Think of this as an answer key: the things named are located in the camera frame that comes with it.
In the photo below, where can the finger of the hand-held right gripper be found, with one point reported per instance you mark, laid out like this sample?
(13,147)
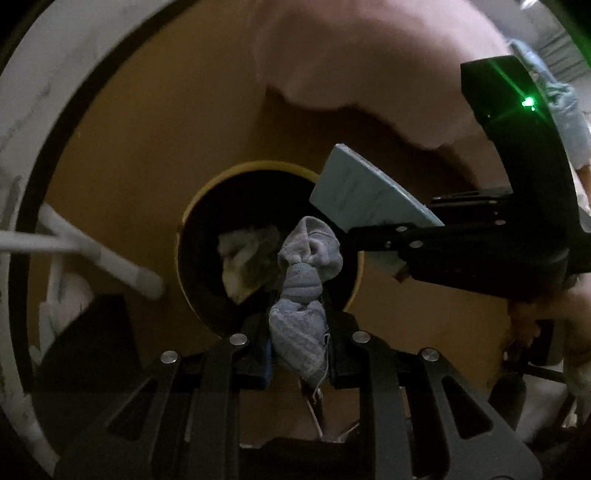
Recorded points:
(471,197)
(344,364)
(258,364)
(452,254)

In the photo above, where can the grey knit cloth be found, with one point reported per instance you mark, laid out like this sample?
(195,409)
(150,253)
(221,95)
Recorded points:
(300,286)

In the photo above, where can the teal cardboard box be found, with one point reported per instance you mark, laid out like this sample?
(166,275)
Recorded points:
(360,189)

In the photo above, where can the round dark opening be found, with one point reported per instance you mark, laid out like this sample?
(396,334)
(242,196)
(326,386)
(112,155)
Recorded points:
(207,207)

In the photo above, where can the person's right hand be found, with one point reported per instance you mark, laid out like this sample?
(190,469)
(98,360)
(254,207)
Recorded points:
(524,323)

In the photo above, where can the light blue cloth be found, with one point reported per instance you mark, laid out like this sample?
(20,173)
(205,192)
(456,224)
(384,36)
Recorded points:
(563,106)

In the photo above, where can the pink bedding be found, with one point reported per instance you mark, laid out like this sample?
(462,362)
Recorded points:
(369,55)

